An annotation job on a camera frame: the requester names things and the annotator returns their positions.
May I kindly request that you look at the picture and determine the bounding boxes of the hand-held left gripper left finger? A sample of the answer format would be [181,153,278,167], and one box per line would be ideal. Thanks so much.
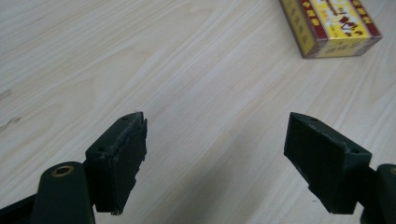
[84,111,149,216]

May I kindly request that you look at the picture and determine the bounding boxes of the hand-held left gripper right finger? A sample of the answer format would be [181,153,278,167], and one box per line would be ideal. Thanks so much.
[283,112,374,216]

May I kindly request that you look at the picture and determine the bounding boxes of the yellow and red box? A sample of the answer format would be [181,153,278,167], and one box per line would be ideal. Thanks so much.
[278,0,383,60]

